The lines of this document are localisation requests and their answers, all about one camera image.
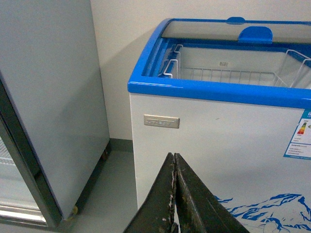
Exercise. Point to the white blue chest freezer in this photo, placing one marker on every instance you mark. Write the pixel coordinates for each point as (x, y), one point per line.
(233, 136)

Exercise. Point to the grey upright display fridge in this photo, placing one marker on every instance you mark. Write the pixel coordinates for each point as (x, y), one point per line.
(53, 123)

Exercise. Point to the yellow fridge caster wheel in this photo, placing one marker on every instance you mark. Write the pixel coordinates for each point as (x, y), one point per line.
(75, 210)

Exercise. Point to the white wire freezer basket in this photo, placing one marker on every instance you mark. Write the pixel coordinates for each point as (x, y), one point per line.
(287, 68)

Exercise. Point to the glass sliding freezer lid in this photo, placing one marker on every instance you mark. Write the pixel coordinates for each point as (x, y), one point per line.
(283, 33)

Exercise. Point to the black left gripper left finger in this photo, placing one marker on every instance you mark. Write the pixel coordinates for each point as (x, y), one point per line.
(156, 214)

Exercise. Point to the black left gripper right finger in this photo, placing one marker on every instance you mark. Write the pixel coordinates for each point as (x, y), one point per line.
(197, 208)

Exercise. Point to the silver brand nameplate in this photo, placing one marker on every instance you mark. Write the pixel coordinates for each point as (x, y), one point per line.
(162, 121)

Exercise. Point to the rear glass sliding lid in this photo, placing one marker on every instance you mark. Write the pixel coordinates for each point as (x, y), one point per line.
(241, 20)

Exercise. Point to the blue energy label sticker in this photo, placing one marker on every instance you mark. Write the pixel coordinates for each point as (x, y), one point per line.
(299, 146)

